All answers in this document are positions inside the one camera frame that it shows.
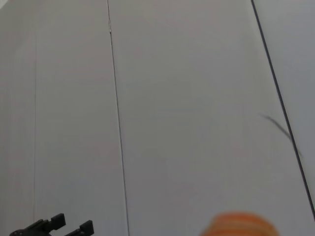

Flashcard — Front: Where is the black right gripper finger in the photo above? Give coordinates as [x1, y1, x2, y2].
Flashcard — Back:
[64, 220, 95, 236]
[9, 212, 66, 236]

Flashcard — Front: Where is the orange striped bread roll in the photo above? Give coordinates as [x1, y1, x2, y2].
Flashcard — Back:
[201, 211, 281, 236]

